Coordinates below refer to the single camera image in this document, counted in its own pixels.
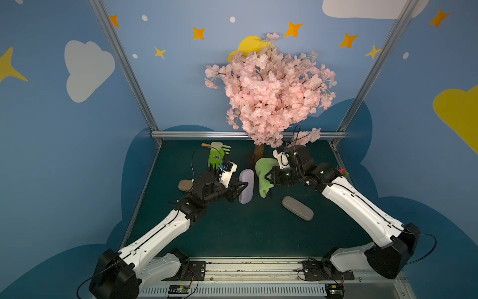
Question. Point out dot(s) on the tan eyeglass case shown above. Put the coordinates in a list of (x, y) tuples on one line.
[(185, 185)]

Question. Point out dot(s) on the right controller board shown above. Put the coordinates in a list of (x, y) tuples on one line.
[(334, 291)]

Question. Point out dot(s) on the small pink flower pot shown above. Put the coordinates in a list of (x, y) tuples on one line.
[(343, 172)]

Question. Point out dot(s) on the pink cherry blossom tree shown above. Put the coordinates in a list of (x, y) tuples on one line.
[(269, 91)]

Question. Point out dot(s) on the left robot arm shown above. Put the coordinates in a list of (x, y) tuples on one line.
[(126, 273)]

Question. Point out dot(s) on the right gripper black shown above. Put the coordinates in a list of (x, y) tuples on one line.
[(278, 175)]

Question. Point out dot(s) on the controller board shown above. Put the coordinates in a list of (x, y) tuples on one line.
[(334, 291), (178, 290)]

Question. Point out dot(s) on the right aluminium frame post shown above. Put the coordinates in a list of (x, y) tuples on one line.
[(388, 46)]

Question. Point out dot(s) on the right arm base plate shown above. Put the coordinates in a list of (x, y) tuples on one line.
[(315, 270)]

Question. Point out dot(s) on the purple eyeglass case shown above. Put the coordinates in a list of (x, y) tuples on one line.
[(247, 176)]

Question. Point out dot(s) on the green grey microfiber cloth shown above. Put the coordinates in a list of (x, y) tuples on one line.
[(262, 167)]

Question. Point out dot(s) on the green black work glove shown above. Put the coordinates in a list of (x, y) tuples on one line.
[(215, 158)]

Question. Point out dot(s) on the grey eyeglass case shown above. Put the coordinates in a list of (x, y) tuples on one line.
[(297, 208)]

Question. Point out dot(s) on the aluminium frame post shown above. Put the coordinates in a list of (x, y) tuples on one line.
[(103, 17), (388, 46)]

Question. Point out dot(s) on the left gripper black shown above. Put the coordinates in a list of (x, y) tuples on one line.
[(229, 190)]

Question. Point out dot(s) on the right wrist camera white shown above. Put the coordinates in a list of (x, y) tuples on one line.
[(282, 159)]

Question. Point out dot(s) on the left aluminium frame post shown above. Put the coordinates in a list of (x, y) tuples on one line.
[(103, 17)]

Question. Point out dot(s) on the back aluminium frame bar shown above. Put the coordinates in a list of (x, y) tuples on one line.
[(230, 135)]

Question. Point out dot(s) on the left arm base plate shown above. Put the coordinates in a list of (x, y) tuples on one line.
[(188, 270)]

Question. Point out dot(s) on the left controller board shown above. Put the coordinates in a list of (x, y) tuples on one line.
[(178, 290)]

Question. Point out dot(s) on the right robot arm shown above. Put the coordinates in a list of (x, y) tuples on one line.
[(393, 243)]

